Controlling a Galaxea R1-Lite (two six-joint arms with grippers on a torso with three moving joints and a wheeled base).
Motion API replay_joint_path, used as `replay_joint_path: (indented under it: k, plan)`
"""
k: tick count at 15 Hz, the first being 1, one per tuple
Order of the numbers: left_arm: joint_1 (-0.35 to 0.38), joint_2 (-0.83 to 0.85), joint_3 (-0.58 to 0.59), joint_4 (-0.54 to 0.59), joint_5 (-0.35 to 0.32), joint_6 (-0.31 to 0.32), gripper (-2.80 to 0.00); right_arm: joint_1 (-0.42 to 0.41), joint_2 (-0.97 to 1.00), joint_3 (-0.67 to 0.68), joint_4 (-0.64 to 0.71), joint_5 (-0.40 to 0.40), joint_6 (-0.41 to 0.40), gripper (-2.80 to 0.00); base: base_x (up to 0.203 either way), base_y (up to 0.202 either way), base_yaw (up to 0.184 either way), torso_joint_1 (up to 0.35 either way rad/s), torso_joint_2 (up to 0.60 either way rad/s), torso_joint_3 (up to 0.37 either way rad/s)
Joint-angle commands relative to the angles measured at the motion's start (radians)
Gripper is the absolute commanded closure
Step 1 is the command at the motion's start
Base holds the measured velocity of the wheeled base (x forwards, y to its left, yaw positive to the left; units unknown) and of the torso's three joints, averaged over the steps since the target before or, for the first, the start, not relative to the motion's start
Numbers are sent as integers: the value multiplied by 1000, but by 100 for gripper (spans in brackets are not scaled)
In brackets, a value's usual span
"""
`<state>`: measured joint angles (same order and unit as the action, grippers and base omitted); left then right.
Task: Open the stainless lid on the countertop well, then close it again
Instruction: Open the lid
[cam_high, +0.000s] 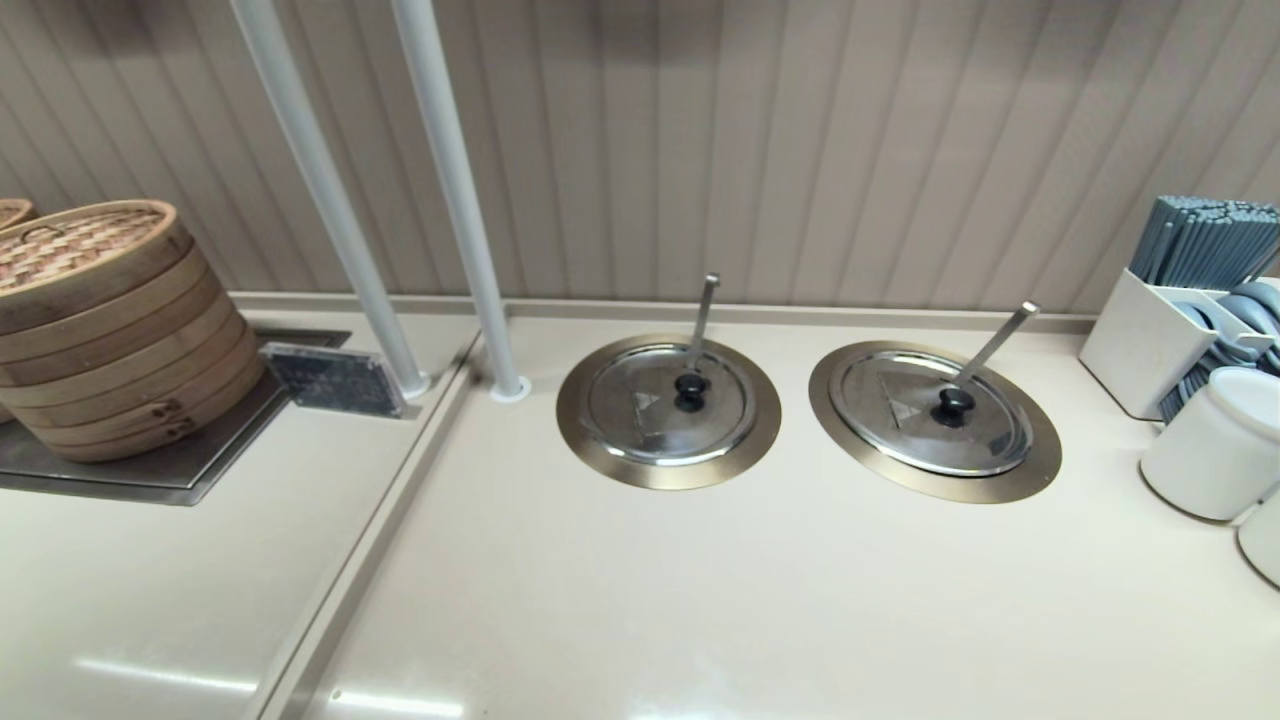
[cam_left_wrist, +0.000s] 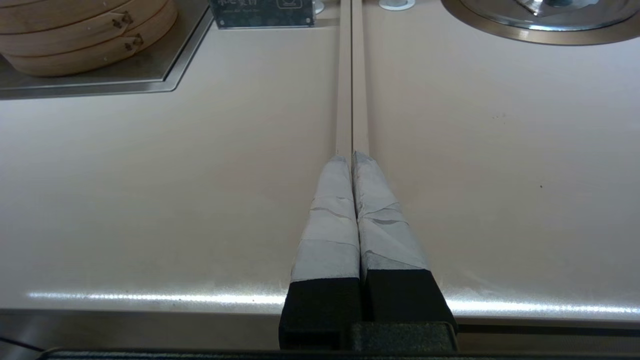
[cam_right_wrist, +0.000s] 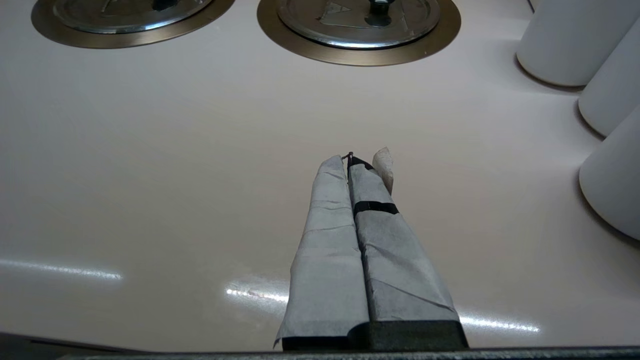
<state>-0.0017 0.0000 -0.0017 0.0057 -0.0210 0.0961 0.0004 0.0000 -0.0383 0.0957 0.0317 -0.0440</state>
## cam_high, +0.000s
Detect grey plastic spoons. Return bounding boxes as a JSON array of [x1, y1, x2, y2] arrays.
[[1160, 280, 1280, 421]]

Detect stacked bamboo steamer baskets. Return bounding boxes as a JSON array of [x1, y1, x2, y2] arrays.
[[0, 198, 267, 464]]

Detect white ceramic jar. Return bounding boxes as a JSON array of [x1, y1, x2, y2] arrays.
[[1140, 366, 1280, 523], [1237, 490, 1280, 589]]

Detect round steel well with ring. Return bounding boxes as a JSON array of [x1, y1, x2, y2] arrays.
[[808, 340, 1063, 504]]

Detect left steel ladle handle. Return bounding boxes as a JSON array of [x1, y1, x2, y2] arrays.
[[683, 273, 721, 373]]

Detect white utensil caddy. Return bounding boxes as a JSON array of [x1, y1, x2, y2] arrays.
[[1078, 266, 1280, 423]]

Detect steel steamer tray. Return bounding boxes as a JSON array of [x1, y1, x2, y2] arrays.
[[0, 328, 353, 507]]

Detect steel ladle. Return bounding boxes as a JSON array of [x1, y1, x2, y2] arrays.
[[955, 300, 1041, 389]]

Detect steel hinged lid black knob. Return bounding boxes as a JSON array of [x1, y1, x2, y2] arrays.
[[585, 343, 758, 467], [829, 349, 1035, 478]]

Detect grey chopsticks bundle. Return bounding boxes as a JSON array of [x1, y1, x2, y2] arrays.
[[1130, 195, 1280, 293]]

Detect white metal pole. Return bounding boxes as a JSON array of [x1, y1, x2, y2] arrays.
[[390, 0, 532, 404], [230, 0, 433, 400]]

